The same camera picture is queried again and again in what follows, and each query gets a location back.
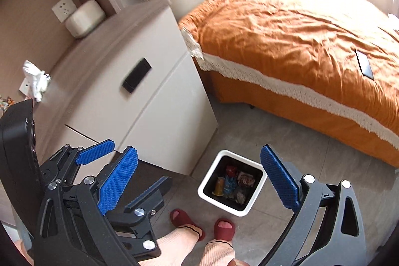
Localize person's left hand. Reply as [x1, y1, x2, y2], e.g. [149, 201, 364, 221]
[14, 239, 35, 265]

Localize white square trash bin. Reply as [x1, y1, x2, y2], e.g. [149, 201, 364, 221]
[198, 150, 269, 217]

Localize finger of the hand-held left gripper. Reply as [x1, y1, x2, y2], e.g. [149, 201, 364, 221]
[109, 176, 173, 261]
[40, 139, 115, 187]

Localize black phone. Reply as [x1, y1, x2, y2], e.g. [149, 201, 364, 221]
[355, 49, 375, 80]

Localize white wall socket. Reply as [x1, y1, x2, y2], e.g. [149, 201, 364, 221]
[19, 79, 34, 97]
[51, 0, 77, 23]

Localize cartoon sticker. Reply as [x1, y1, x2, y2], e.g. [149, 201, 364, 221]
[0, 96, 15, 112]

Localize white rounded desktop box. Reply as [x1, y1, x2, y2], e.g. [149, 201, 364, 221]
[65, 0, 105, 39]

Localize black drawer handle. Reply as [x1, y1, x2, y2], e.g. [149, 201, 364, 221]
[122, 58, 153, 94]

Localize red slipper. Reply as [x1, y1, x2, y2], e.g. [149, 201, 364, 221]
[170, 208, 205, 241]
[214, 218, 235, 242]

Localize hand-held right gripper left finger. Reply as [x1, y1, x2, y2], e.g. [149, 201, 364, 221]
[33, 146, 139, 266]

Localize white drawer cabinet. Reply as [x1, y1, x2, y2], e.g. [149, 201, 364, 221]
[39, 0, 219, 177]

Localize person's right leg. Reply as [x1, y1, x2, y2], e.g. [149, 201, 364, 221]
[199, 239, 236, 266]

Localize white lace bed skirt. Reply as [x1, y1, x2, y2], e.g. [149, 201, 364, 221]
[180, 26, 399, 152]

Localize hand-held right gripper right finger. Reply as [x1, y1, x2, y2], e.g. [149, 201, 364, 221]
[256, 144, 368, 266]

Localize orange bed sheet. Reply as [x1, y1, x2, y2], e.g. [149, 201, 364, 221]
[178, 0, 399, 167]

